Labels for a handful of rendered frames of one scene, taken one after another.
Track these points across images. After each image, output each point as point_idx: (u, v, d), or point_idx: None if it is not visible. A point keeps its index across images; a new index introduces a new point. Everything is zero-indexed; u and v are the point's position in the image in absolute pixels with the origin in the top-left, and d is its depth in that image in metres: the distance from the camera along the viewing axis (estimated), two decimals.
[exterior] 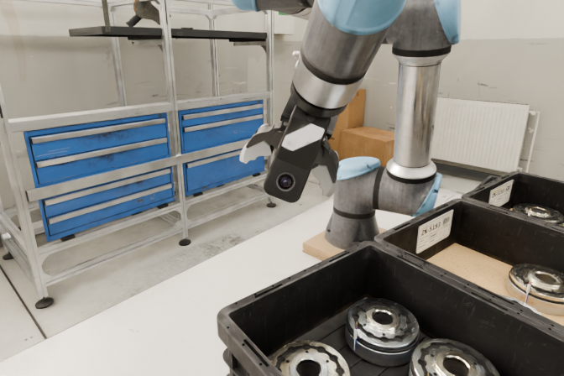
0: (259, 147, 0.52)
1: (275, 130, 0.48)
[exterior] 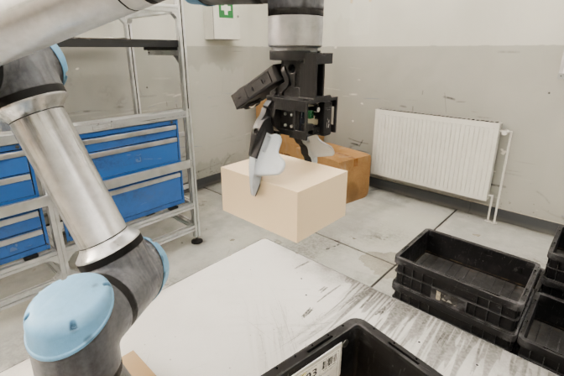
0: None
1: None
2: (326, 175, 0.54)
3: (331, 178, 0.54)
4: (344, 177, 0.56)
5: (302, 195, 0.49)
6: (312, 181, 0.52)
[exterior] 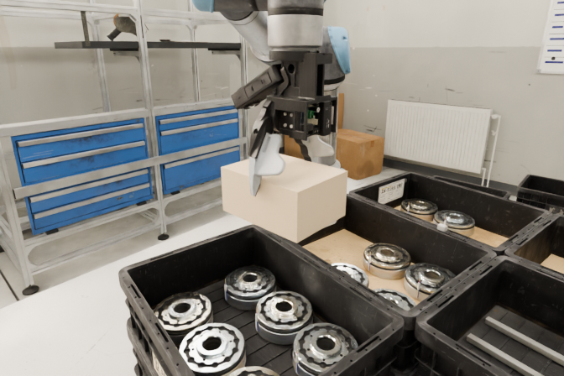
0: None
1: None
2: (326, 175, 0.54)
3: (331, 178, 0.54)
4: (344, 177, 0.56)
5: (302, 195, 0.49)
6: (312, 181, 0.52)
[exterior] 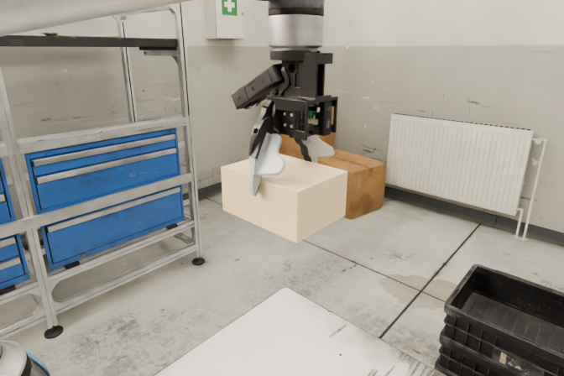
0: None
1: None
2: (326, 175, 0.54)
3: (331, 178, 0.54)
4: (344, 177, 0.56)
5: (302, 195, 0.49)
6: (312, 181, 0.52)
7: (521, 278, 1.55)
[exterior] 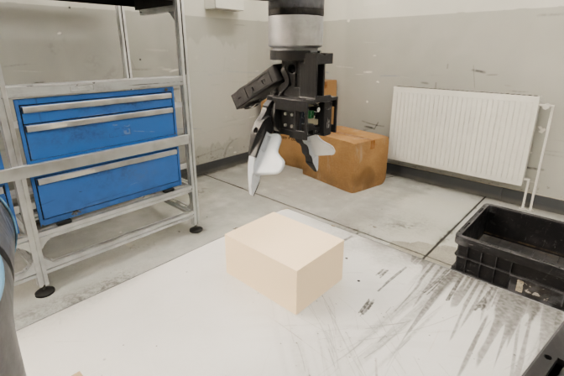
0: None
1: None
2: (323, 247, 0.58)
3: (329, 250, 0.57)
4: (341, 246, 0.60)
5: (301, 272, 0.53)
6: (310, 255, 0.56)
7: None
